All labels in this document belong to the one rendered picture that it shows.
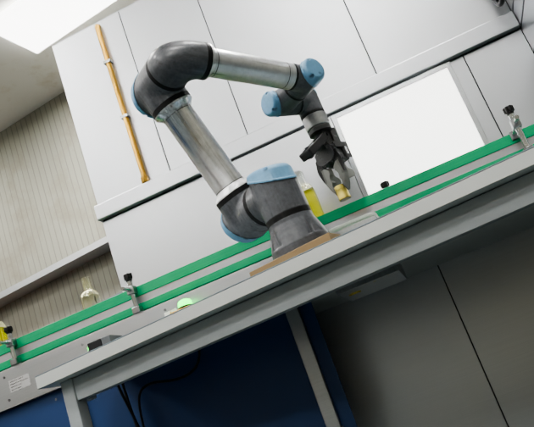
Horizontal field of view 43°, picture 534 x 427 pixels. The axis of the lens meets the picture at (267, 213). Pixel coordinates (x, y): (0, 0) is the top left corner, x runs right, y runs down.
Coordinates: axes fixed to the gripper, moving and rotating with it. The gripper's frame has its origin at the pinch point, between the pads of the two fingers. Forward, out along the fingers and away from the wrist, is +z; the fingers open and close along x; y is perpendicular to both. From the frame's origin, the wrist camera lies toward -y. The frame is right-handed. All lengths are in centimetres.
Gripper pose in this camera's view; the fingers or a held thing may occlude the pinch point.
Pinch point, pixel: (341, 188)
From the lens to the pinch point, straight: 200.0
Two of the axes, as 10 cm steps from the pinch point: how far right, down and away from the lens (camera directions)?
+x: -6.0, 4.4, 6.6
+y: 7.1, -0.8, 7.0
